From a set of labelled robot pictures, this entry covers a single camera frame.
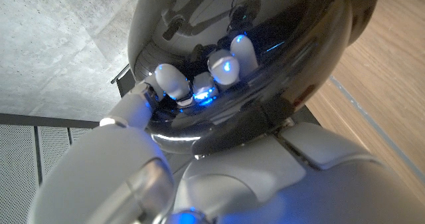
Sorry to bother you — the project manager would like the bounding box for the long grey tape strip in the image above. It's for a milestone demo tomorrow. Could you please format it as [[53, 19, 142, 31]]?
[[328, 74, 425, 183]]

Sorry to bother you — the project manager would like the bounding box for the black glossy kettle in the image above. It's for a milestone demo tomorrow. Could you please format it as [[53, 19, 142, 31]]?
[[127, 0, 382, 156]]

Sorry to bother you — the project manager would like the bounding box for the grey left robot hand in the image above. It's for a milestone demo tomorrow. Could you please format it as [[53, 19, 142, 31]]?
[[28, 34, 425, 224]]

